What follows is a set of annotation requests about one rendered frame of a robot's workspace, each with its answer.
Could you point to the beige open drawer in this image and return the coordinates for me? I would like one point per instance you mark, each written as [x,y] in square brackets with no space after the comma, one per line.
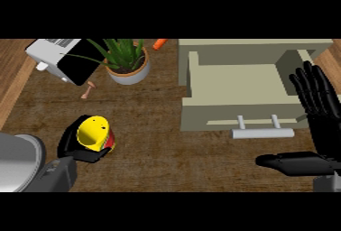
[236,93]

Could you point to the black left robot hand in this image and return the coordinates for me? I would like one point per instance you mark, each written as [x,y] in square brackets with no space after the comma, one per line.
[67,143]

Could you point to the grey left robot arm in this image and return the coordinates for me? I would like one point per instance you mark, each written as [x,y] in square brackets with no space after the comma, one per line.
[32,164]

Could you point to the yellow and red cup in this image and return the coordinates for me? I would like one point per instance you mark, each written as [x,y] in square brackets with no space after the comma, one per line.
[97,133]

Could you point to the beige cabinet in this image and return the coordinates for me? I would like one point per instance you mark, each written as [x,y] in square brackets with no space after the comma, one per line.
[249,49]

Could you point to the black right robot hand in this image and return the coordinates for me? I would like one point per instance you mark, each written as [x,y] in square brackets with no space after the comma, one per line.
[321,126]

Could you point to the orange carrot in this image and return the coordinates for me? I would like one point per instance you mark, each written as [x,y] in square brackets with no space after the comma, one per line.
[160,44]

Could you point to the potted green plant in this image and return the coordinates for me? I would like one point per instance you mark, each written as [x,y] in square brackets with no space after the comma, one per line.
[126,60]

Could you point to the small brown mushroom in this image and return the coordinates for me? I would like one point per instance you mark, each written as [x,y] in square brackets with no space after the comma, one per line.
[88,89]

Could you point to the white and black toaster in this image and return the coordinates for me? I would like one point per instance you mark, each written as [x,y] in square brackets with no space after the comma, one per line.
[63,58]

